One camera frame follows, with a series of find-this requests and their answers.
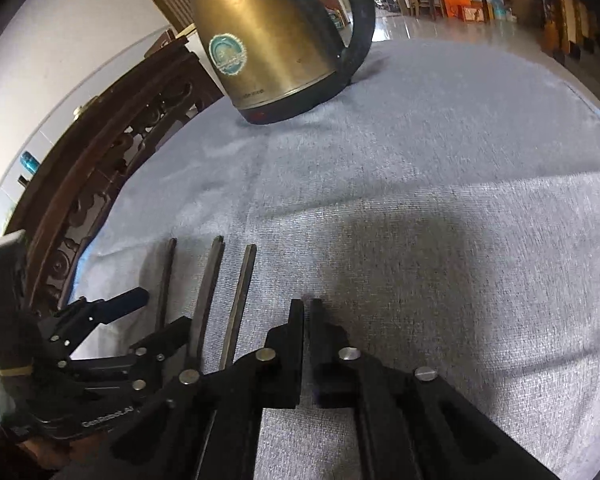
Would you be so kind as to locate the tall orange box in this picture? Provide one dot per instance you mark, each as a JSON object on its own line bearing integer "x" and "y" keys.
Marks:
{"x": 455, "y": 4}

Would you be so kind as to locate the person's left hand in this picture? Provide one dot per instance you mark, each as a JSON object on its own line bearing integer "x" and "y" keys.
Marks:
{"x": 45, "y": 457}

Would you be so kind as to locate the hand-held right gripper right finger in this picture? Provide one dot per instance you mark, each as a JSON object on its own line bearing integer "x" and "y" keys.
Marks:
{"x": 320, "y": 355}

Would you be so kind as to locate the grey tablecloth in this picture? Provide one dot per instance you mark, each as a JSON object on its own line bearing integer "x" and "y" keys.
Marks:
{"x": 430, "y": 210}

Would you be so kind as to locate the wooden stair railing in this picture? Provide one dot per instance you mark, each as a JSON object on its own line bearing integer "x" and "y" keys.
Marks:
{"x": 570, "y": 15}

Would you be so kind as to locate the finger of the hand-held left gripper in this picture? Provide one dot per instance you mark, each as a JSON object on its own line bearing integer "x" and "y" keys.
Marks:
{"x": 127, "y": 300}
{"x": 165, "y": 340}

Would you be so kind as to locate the carved dark wooden sideboard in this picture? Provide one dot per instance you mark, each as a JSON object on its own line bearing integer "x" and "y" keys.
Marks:
{"x": 105, "y": 160}

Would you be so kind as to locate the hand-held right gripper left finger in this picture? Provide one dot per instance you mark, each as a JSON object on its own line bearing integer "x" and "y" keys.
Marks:
{"x": 292, "y": 340}

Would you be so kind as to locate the blue water jug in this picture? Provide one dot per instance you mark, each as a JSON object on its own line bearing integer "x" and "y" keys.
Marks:
{"x": 500, "y": 10}

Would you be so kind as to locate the orange and white box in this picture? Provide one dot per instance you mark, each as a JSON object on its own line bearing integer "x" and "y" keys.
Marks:
{"x": 479, "y": 12}

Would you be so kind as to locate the bronze electric kettle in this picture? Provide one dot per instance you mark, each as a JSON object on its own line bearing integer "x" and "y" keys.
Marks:
{"x": 260, "y": 35}

